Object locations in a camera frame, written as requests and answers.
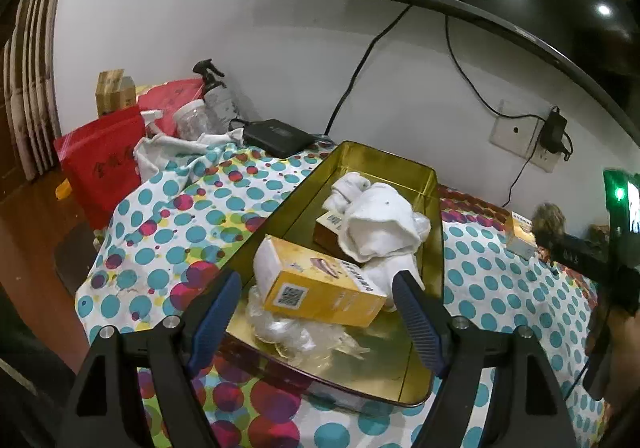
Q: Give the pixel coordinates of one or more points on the white cloth bag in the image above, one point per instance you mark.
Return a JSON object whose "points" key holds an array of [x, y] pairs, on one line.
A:
{"points": [[155, 154]]}

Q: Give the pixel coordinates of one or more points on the red paper bag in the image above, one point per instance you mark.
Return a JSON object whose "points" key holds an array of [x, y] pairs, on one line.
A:
{"points": [[98, 160]]}

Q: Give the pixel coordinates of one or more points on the cardboard box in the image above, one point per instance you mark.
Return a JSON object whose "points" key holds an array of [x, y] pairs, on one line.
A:
{"points": [[114, 91]]}

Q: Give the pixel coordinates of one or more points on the operator right hand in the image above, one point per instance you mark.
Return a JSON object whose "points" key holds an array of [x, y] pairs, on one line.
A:
{"points": [[624, 375]]}

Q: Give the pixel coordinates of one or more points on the clear plastic bag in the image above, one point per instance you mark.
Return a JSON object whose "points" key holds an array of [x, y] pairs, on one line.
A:
{"points": [[300, 341]]}

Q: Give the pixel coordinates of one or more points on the braided rope ball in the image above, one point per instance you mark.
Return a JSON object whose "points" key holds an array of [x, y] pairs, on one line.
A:
{"points": [[547, 220]]}

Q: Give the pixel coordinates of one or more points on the yellow white medicine box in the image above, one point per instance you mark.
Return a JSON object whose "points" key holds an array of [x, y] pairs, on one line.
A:
{"points": [[519, 237]]}

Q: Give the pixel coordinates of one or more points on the white small sock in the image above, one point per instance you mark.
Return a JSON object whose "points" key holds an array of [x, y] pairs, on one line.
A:
{"points": [[344, 191]]}

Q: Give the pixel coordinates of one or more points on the brown bird figurine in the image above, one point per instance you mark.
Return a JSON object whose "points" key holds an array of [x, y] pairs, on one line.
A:
{"points": [[599, 234]]}

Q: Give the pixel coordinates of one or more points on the gold tin box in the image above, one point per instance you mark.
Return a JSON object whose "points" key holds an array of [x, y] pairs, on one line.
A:
{"points": [[392, 372]]}

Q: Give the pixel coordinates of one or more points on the black set top box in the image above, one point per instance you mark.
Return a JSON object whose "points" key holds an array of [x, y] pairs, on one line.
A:
{"points": [[277, 138]]}

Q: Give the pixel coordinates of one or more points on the yellow barcode medicine box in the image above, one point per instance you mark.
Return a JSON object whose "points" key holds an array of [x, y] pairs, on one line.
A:
{"points": [[299, 282]]}

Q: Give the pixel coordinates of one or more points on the black power adapter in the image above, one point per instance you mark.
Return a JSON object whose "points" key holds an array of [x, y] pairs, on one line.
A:
{"points": [[552, 136]]}

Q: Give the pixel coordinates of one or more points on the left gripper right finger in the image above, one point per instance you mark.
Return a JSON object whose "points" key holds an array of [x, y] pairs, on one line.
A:
{"points": [[526, 407]]}

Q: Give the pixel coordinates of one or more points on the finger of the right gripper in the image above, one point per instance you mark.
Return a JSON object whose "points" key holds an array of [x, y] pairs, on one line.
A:
{"points": [[578, 254]]}

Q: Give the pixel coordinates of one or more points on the white wall socket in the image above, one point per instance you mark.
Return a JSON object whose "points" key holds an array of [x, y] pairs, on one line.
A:
{"points": [[520, 137]]}

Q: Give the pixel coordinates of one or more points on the polka dot tablecloth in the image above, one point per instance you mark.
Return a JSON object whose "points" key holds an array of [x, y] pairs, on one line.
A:
{"points": [[173, 233]]}

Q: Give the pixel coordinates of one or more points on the red white small box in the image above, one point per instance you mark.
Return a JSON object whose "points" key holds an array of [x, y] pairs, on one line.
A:
{"points": [[325, 235]]}

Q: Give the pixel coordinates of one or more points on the clear plastic jar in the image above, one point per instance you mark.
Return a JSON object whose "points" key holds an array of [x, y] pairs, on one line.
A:
{"points": [[191, 120]]}

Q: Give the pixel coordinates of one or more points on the curtain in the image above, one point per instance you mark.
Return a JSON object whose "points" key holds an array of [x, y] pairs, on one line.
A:
{"points": [[28, 86]]}

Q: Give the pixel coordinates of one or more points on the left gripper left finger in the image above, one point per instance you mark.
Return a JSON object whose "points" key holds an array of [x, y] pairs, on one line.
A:
{"points": [[105, 407]]}

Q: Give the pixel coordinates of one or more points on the black spray bottle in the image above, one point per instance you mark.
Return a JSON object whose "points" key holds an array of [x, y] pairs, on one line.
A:
{"points": [[218, 99]]}

